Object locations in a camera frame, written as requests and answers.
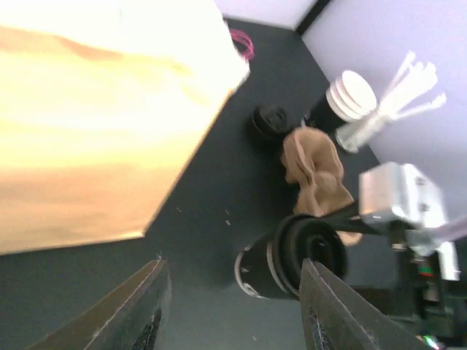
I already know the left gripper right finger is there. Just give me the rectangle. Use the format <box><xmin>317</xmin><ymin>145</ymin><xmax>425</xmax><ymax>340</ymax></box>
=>
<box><xmin>299</xmin><ymin>259</ymin><xmax>431</xmax><ymax>350</ymax></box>

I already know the black frame post right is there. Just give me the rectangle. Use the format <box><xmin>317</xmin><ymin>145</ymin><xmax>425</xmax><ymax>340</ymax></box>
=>
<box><xmin>294</xmin><ymin>0</ymin><xmax>332</xmax><ymax>36</ymax></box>

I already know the stack of paper cups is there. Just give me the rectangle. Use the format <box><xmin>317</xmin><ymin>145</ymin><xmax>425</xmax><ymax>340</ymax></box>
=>
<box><xmin>301</xmin><ymin>70</ymin><xmax>377</xmax><ymax>133</ymax></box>

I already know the orange paper bag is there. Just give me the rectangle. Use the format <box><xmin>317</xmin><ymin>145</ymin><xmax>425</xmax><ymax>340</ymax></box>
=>
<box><xmin>1</xmin><ymin>1</ymin><xmax>250</xmax><ymax>254</ymax></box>

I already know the stack of black lids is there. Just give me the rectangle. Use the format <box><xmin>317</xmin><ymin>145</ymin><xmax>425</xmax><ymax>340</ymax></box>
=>
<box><xmin>250</xmin><ymin>104</ymin><xmax>293</xmax><ymax>144</ymax></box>

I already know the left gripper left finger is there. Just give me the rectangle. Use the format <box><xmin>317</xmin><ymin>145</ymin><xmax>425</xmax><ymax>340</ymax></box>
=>
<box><xmin>29</xmin><ymin>257</ymin><xmax>171</xmax><ymax>350</ymax></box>

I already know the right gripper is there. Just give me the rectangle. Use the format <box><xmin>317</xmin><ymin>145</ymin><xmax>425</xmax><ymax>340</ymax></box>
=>
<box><xmin>320</xmin><ymin>203</ymin><xmax>466</xmax><ymax>328</ymax></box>

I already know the Cakes printed paper bag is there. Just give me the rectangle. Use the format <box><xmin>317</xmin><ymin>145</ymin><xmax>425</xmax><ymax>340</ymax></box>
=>
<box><xmin>230</xmin><ymin>28</ymin><xmax>255</xmax><ymax>61</ymax></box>

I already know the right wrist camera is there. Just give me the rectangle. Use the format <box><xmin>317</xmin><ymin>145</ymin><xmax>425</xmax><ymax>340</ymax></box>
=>
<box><xmin>358</xmin><ymin>162</ymin><xmax>462</xmax><ymax>281</ymax></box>

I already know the jar of white stirrers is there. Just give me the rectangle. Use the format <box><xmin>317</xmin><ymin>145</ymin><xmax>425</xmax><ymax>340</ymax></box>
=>
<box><xmin>336</xmin><ymin>51</ymin><xmax>447</xmax><ymax>153</ymax></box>

